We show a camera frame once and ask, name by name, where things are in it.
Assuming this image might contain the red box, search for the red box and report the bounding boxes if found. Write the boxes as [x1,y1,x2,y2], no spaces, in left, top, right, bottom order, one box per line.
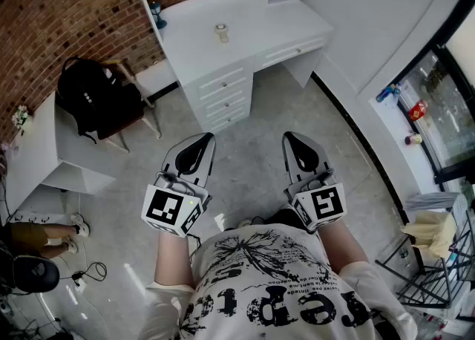
[408,99,429,122]

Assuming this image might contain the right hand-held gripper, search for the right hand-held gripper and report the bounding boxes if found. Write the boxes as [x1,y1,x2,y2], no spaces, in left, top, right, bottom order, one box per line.
[281,131,348,235]

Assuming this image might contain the black floor cable with adapter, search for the black floor cable with adapter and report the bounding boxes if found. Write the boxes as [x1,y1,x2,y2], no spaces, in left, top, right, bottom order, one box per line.
[60,261,108,288]

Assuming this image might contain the black bag with white logo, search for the black bag with white logo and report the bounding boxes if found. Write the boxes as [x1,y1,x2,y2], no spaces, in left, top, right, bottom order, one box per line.
[12,255,61,294]

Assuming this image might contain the person's left forearm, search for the person's left forearm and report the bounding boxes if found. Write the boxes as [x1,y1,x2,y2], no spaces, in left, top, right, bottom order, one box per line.
[153,227,197,290]

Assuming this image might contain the black metal drying rack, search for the black metal drying rack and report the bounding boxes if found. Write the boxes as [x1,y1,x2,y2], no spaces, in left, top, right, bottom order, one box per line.
[374,210,475,310]

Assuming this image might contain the pale yellow cloth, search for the pale yellow cloth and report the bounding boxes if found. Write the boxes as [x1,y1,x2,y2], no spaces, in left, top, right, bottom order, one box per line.
[402,210,458,260]

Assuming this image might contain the grey cloth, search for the grey cloth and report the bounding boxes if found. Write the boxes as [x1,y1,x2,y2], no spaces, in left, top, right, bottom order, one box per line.
[404,192,461,214]

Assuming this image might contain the wooden chair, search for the wooden chair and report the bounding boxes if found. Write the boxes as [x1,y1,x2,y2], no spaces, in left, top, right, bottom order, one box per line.
[95,58,163,154]

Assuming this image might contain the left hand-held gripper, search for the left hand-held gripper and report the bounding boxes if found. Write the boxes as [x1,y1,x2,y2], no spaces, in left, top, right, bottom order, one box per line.
[140,132,217,238]

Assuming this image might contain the white desk with drawers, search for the white desk with drawers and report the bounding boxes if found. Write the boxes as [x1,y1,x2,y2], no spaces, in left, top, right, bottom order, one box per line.
[158,0,335,134]

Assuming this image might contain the blue bottles on sill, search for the blue bottles on sill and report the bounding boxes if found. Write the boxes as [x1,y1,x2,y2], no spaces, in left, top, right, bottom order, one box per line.
[376,83,402,104]

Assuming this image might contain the black backpack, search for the black backpack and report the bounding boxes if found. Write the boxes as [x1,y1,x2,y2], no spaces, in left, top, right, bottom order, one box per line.
[55,56,145,145]

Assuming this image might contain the person's right forearm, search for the person's right forearm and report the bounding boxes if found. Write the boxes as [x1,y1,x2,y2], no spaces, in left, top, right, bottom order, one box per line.
[316,223,371,277]

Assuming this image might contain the small flower vase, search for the small flower vase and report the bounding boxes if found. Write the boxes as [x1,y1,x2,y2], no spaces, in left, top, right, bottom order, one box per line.
[10,105,33,132]

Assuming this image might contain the person's white printed t-shirt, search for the person's white printed t-shirt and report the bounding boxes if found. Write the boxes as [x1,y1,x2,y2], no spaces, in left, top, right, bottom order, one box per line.
[139,222,419,340]

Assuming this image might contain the white side table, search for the white side table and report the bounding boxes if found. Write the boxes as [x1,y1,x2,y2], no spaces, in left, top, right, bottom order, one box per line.
[4,91,117,218]

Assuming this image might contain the black framed window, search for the black framed window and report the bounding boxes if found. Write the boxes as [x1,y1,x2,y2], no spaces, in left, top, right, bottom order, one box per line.
[395,0,475,193]

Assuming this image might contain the person's black shorts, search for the person's black shorts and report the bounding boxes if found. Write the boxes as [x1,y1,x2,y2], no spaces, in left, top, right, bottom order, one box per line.
[255,207,298,229]

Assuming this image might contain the teal lantern ornament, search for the teal lantern ornament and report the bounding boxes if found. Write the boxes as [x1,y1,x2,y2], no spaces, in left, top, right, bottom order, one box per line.
[150,1,168,30]

